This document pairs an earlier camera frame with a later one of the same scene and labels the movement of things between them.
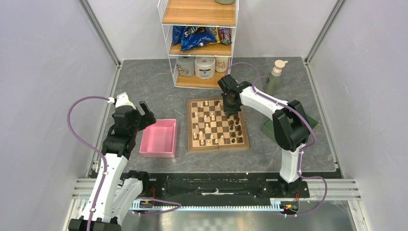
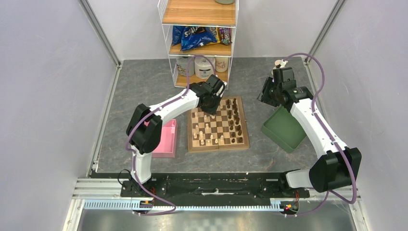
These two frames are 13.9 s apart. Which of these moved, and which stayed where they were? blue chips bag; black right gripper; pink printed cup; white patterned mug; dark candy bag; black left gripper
Moved: black right gripper; black left gripper
Stayed: blue chips bag; white patterned mug; dark candy bag; pink printed cup
